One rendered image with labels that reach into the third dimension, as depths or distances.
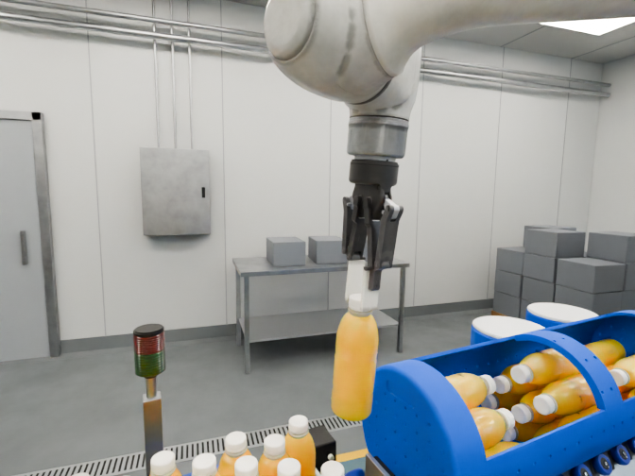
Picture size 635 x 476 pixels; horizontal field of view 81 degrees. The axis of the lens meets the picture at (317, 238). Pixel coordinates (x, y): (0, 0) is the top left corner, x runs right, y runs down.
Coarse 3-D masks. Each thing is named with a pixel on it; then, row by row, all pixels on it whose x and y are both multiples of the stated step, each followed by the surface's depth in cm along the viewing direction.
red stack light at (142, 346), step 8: (136, 336) 80; (152, 336) 80; (160, 336) 82; (136, 344) 80; (144, 344) 80; (152, 344) 81; (160, 344) 82; (136, 352) 81; (144, 352) 80; (152, 352) 81
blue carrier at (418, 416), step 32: (608, 320) 115; (448, 352) 84; (480, 352) 94; (512, 352) 102; (576, 352) 82; (384, 384) 75; (416, 384) 66; (448, 384) 67; (608, 384) 78; (384, 416) 75; (416, 416) 66; (448, 416) 62; (608, 416) 75; (384, 448) 75; (416, 448) 67; (448, 448) 59; (480, 448) 61; (512, 448) 64; (544, 448) 67; (576, 448) 71; (608, 448) 79
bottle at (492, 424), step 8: (472, 408) 73; (480, 408) 73; (488, 408) 73; (472, 416) 70; (480, 416) 70; (488, 416) 70; (496, 416) 71; (504, 416) 73; (480, 424) 69; (488, 424) 69; (496, 424) 70; (504, 424) 71; (480, 432) 68; (488, 432) 68; (496, 432) 69; (504, 432) 71; (488, 440) 68; (496, 440) 69; (488, 448) 69
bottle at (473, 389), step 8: (448, 376) 76; (456, 376) 76; (464, 376) 76; (472, 376) 77; (480, 376) 79; (456, 384) 74; (464, 384) 74; (472, 384) 75; (480, 384) 76; (488, 384) 78; (464, 392) 73; (472, 392) 74; (480, 392) 75; (488, 392) 78; (464, 400) 72; (472, 400) 73; (480, 400) 75
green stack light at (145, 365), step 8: (160, 352) 82; (136, 360) 81; (144, 360) 80; (152, 360) 81; (160, 360) 82; (136, 368) 81; (144, 368) 81; (152, 368) 81; (160, 368) 82; (144, 376) 81; (152, 376) 81
